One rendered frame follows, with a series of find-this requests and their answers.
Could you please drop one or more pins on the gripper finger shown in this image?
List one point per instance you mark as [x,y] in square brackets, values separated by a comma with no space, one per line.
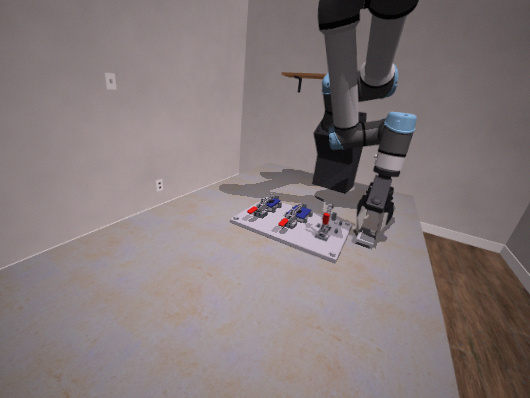
[384,219]
[361,213]

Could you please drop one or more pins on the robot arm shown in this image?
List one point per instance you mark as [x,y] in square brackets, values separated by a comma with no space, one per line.
[377,79]

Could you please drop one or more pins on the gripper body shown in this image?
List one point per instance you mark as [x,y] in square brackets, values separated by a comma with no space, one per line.
[391,191]

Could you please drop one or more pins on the red-handled toggle clamp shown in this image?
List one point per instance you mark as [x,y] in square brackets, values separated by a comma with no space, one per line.
[291,222]

